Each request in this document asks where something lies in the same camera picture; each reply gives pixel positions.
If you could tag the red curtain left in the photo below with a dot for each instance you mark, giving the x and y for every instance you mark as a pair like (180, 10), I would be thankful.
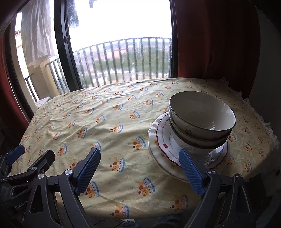
(11, 112)

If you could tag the yellow crown print tablecloth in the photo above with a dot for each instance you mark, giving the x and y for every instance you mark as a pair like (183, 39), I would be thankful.
(115, 119)

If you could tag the scalloped yellow floral plate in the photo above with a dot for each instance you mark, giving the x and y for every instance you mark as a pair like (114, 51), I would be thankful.
(170, 168)

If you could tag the red trimmed small plate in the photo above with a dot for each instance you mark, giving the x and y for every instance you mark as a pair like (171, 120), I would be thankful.
(162, 133)

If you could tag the beaded rim floral plate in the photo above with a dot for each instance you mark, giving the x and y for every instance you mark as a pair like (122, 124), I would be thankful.
(151, 135)

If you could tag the small floral bowl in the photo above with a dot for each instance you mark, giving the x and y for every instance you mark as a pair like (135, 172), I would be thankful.
(200, 115)
(177, 144)

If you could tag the large floral ceramic bowl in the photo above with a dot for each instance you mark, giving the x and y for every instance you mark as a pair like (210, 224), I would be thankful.
(196, 142)

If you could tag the black window frame post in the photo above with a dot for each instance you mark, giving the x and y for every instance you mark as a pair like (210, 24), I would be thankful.
(64, 46)

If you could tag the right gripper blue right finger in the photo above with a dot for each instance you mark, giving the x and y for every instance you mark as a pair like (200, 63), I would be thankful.
(205, 183)

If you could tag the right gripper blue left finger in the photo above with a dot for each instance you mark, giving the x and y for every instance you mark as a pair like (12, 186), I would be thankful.
(74, 182)

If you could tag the red curtain right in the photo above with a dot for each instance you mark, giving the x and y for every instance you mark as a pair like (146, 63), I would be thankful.
(214, 40)

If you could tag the balcony metal railing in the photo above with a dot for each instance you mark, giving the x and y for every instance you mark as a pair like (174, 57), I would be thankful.
(110, 62)

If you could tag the red curtain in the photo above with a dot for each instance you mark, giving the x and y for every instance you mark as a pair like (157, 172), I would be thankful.
(214, 40)
(11, 112)

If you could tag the outdoor air conditioner unit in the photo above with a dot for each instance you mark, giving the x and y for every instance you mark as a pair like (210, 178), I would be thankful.
(41, 102)

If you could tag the white hanging cloth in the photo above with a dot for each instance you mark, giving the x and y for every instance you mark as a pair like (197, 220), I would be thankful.
(37, 32)

